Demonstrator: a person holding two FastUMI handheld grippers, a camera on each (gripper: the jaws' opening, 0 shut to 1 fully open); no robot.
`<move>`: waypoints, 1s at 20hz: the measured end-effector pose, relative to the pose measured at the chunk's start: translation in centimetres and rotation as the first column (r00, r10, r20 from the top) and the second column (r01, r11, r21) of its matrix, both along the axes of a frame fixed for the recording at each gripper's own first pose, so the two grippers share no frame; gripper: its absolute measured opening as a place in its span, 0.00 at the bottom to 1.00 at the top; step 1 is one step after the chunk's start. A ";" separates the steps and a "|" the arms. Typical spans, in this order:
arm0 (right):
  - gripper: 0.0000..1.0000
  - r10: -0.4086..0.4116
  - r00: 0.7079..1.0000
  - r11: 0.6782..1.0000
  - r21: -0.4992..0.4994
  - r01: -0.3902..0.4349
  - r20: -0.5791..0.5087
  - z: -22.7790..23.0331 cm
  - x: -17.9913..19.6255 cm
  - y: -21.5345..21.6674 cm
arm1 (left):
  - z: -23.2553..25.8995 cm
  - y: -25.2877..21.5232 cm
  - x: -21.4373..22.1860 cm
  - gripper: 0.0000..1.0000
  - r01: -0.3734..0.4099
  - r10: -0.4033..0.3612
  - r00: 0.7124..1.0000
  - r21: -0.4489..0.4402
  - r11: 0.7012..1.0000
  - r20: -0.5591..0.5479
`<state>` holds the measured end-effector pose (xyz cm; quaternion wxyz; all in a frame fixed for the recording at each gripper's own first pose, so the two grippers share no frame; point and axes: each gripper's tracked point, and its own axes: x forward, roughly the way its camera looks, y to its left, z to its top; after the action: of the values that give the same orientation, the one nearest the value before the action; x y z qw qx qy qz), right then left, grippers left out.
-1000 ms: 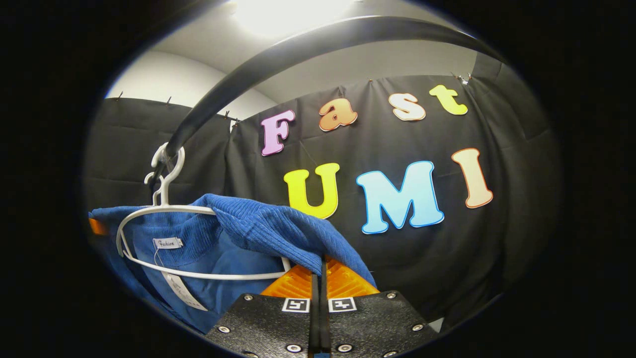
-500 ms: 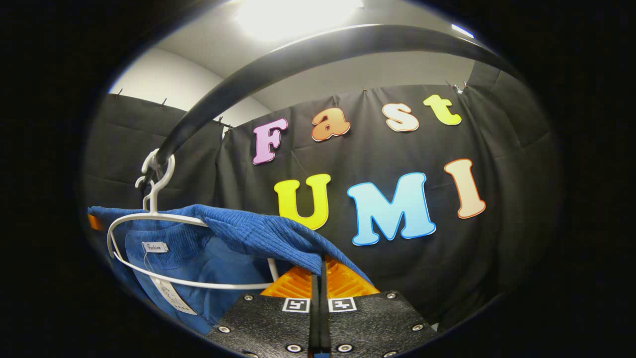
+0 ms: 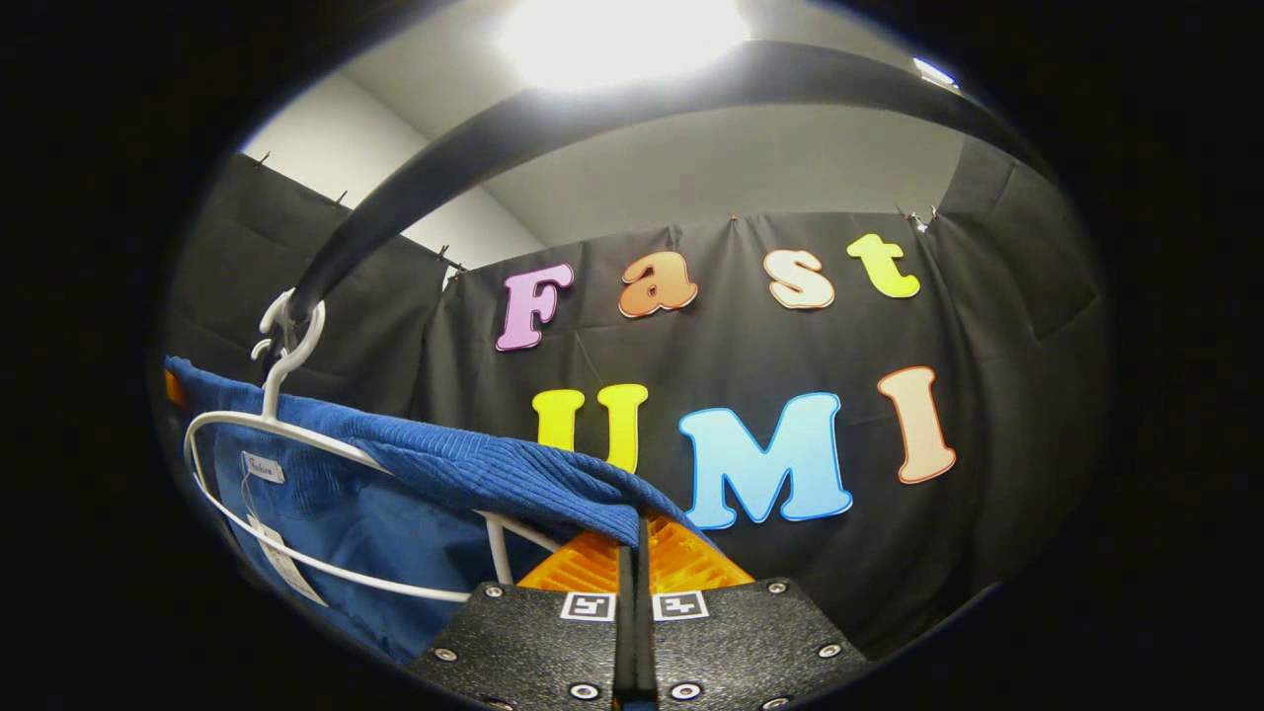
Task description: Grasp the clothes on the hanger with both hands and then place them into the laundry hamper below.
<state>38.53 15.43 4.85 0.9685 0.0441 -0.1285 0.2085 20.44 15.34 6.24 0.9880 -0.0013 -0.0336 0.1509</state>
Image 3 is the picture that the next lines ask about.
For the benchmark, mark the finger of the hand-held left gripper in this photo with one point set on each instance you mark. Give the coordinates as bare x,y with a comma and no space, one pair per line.
174,388

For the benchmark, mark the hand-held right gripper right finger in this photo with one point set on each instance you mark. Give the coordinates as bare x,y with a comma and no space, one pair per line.
731,642

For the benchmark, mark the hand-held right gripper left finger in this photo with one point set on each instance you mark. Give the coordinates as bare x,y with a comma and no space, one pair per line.
553,642

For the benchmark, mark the black clothes rack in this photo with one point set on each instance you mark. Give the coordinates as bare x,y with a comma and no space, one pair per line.
592,109

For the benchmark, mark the black backdrop cloth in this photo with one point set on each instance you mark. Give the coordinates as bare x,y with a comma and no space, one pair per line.
987,326

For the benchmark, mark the ceiling light panel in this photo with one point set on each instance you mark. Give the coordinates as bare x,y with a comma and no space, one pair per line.
933,71
622,39

